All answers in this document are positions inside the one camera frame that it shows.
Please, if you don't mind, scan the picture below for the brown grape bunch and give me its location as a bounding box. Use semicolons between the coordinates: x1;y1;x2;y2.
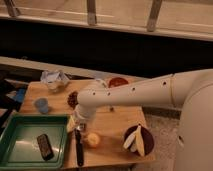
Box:
67;91;78;108

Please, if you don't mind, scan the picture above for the green plastic tray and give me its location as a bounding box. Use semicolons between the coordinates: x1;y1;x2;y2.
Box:
0;115;68;171

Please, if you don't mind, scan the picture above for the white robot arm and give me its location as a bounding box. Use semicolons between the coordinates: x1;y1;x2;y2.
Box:
75;69;213;171

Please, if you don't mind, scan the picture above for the red bowl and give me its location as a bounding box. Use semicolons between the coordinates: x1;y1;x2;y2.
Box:
109;77;128;87

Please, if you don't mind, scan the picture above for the black rectangular block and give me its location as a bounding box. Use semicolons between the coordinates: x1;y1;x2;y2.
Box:
37;134;54;161

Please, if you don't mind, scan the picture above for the dark brown bowl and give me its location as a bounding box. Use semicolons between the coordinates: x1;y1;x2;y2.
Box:
124;125;154;155

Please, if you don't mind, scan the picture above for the light blue cup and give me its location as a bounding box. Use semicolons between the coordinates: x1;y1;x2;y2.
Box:
34;98;49;114

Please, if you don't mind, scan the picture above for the blue object at left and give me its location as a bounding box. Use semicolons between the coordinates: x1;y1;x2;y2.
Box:
14;89;26;103

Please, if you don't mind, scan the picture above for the yellow round fruit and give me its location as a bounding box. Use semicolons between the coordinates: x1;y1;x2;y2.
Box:
86;133;101;148

